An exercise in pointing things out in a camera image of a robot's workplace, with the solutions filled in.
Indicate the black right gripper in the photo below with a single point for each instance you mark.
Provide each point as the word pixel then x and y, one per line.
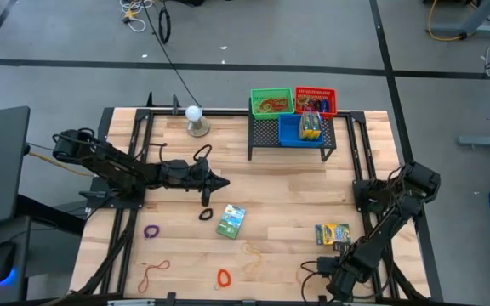
pixel 340 285

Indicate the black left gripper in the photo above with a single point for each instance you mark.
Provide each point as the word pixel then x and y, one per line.
pixel 200 174

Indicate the black coil wristband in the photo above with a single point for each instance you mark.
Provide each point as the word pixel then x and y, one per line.
pixel 200 214
pixel 316 105

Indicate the green blue crayon box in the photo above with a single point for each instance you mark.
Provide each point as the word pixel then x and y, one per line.
pixel 316 126
pixel 231 222

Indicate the orange rubber band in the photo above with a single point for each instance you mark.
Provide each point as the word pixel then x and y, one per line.
pixel 297 276

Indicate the yellow rubber band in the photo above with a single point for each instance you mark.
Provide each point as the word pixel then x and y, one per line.
pixel 251 251
pixel 263 108

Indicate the red orange coil wristband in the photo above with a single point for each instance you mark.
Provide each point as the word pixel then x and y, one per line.
pixel 218 278

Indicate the blue plastic basket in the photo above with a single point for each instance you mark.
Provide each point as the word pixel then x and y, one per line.
pixel 289 134

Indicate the green plastic basket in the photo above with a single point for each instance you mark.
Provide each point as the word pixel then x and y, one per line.
pixel 285 114

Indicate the red rubber band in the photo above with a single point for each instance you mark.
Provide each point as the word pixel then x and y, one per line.
pixel 277 103
pixel 146 278

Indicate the blue coil wristband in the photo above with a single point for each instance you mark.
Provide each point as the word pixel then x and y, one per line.
pixel 324 105

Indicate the red plastic basket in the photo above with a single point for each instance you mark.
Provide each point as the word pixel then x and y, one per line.
pixel 329 94

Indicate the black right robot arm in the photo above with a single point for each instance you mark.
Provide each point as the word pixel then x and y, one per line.
pixel 381 238

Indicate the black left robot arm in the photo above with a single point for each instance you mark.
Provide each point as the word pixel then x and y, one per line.
pixel 113 163

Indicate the grey desk foot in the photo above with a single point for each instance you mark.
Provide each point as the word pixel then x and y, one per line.
pixel 483 142

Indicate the grey desk leg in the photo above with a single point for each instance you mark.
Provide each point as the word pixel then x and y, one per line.
pixel 487 30

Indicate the yellow blue crayon box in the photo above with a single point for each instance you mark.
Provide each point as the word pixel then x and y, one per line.
pixel 330 231

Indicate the black perforated metal shelf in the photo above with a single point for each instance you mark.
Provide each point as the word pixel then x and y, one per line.
pixel 258 136

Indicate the white bulb brass lamp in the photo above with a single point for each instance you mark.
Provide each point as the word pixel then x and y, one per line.
pixel 194 114

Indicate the black computer mouse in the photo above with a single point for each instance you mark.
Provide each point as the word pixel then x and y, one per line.
pixel 1 259

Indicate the black frame bracket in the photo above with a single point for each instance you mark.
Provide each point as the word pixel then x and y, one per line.
pixel 171 298
pixel 176 104
pixel 149 100
pixel 322 300

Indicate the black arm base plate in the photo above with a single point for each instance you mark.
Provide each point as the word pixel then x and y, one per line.
pixel 100 189
pixel 360 187

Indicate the black desk frame bar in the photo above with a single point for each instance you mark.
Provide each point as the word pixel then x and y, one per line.
pixel 49 212

